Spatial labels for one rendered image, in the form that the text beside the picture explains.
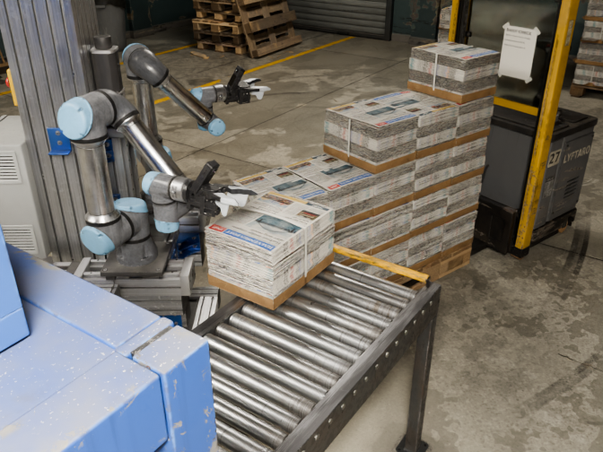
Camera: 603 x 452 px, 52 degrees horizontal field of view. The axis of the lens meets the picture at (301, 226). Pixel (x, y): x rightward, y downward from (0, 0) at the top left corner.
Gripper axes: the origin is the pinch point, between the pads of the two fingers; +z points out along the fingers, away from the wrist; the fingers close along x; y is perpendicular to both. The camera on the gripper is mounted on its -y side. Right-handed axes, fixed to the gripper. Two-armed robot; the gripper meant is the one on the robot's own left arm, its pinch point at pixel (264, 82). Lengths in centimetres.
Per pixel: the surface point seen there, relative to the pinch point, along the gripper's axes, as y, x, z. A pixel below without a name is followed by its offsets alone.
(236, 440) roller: 22, 159, -76
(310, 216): 8, 96, -24
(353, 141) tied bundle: 25, 24, 38
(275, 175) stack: 38.3, 19.7, -2.0
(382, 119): 13, 29, 49
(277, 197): 10, 78, -28
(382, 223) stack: 64, 43, 48
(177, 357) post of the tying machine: -59, 200, -98
